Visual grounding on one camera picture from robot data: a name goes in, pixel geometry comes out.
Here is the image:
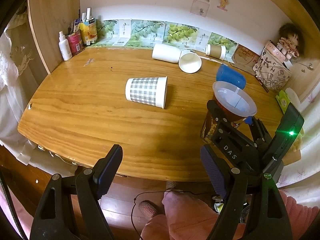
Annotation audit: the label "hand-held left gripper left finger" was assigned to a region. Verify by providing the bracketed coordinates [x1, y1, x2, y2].
[29, 144, 123, 240]

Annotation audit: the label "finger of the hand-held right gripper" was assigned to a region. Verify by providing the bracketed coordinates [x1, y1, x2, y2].
[207, 100, 227, 130]
[246, 117, 272, 143]

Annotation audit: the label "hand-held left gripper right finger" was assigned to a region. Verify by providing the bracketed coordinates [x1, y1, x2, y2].
[200, 145, 293, 240]

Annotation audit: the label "clear plastic cup red print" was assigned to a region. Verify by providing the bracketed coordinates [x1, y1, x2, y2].
[200, 81, 258, 140]

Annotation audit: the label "grey checked paper cup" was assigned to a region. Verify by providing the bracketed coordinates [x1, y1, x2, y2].
[125, 77, 168, 110]

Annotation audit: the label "blue plastic cup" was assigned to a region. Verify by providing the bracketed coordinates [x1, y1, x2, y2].
[216, 63, 247, 89]

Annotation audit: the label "white paper cup black print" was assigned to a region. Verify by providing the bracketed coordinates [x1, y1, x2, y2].
[178, 49, 202, 74]

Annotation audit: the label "brown sleeve paper cup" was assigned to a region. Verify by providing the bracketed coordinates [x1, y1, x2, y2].
[205, 44, 227, 60]

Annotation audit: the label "plain white paper cup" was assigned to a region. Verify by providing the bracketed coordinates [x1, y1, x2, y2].
[152, 43, 182, 63]

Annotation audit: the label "floral white cloth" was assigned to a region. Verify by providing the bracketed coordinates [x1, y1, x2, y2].
[275, 87, 320, 207]

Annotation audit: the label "green tissue pack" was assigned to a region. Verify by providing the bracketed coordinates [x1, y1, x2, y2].
[275, 90, 293, 113]

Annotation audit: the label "dark brown pen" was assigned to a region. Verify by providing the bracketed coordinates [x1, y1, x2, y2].
[255, 75, 270, 93]

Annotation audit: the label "person's leg pink pants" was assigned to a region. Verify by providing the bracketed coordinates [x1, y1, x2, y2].
[140, 191, 250, 240]

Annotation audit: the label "knitted slipper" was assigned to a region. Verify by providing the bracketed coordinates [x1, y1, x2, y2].
[138, 200, 159, 222]

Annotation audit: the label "printed canvas tote bag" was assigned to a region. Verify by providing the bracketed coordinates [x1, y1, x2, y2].
[252, 47, 293, 92]

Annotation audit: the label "pink case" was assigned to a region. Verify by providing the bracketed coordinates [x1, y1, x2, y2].
[265, 40, 287, 62]

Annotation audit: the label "brown haired doll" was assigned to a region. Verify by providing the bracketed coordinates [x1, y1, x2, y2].
[276, 23, 305, 61]

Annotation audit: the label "pink drawing paper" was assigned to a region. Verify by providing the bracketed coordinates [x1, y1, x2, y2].
[190, 0, 211, 18]

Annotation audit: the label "green fruit print cardboard strip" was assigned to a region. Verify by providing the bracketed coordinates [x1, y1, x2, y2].
[86, 19, 240, 56]

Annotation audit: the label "white spray bottle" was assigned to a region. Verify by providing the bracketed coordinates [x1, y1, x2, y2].
[58, 31, 73, 61]

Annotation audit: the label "magenta can pen holder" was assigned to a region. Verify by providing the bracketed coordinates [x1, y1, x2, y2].
[65, 31, 84, 55]

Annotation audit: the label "white lace curtain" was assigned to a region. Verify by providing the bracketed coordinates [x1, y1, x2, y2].
[0, 2, 52, 166]

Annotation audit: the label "yellow carton pen holder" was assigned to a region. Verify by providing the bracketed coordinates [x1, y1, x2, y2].
[79, 17, 98, 47]

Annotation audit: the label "bundle of pens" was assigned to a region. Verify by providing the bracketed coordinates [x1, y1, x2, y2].
[67, 8, 93, 35]

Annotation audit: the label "wooden cabinet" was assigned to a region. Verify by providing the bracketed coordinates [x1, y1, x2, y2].
[26, 0, 81, 75]

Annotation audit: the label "thin black cable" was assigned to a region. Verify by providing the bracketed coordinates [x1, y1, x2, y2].
[131, 191, 200, 240]

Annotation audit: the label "thick black cable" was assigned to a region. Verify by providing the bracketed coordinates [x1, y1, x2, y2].
[0, 166, 28, 240]

